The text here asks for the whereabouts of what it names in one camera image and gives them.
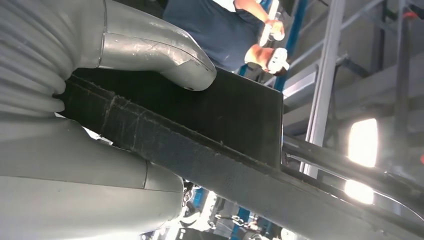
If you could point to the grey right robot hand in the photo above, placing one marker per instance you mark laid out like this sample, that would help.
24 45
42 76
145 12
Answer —
82 198

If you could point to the person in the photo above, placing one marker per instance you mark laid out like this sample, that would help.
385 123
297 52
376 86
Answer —
212 30

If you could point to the grey steel column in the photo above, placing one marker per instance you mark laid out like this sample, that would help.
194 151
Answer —
326 66

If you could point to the bright ceiling light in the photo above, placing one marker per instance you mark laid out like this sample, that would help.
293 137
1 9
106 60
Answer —
362 142

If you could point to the blue steel post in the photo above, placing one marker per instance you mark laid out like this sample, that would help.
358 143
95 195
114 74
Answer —
293 33

